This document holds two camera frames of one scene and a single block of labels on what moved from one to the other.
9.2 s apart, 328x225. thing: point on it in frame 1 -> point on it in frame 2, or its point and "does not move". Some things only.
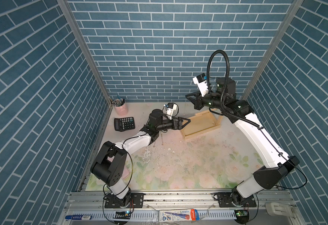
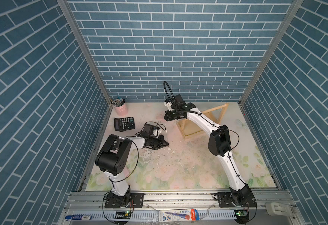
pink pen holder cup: [123, 110] does not move
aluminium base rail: [89, 208] does not move
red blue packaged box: [177, 215] does not move
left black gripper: [176, 126] -> [160, 145]
